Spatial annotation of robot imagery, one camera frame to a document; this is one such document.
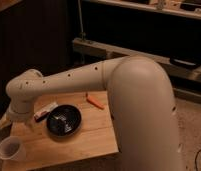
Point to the wooden shelf rail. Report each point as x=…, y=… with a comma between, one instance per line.
x=106, y=51

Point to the metal pole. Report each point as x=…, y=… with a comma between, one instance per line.
x=82, y=33

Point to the black ceramic bowl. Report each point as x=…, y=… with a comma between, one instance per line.
x=63, y=120

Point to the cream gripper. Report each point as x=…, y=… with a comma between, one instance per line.
x=4, y=122

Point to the black handle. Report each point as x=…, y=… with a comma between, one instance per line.
x=184, y=65

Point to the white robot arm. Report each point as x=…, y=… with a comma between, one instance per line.
x=140, y=97

